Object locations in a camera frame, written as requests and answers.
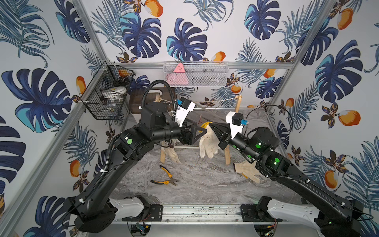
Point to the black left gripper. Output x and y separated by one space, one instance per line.
188 135

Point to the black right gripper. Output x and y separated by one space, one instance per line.
225 137

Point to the beige glove yellow cuff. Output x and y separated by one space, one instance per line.
209 142

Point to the beige glove red cuff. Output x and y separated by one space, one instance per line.
168 150

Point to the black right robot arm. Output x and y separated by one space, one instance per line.
326 212

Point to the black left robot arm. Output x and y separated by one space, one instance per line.
94 209

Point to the beige glove right side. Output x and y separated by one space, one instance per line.
248 170

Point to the brown lidded storage box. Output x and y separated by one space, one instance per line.
155 94

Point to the pink triangular card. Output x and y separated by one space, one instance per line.
178 77

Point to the white object in basket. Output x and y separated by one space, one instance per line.
114 94

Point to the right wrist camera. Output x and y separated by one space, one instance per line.
236 122

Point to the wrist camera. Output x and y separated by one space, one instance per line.
236 122
184 107

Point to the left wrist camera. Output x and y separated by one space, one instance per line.
184 107

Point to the clear mesh wall tray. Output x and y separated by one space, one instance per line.
202 74

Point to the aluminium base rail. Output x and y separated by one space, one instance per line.
226 214

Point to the black wire basket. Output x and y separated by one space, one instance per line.
108 76

